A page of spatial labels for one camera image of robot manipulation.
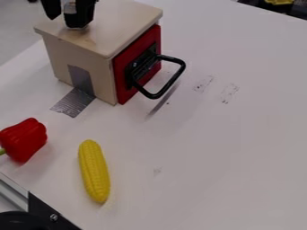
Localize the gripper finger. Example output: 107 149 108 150
39 0 63 21
61 0 100 30

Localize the cabinet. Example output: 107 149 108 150
33 0 165 106

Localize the grey tape strip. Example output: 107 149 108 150
48 64 98 119

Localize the red toy pepper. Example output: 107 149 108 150
0 117 49 164

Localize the yellow toy corn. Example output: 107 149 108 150
76 139 112 205

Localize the red drawer with black handle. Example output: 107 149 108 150
110 23 188 106

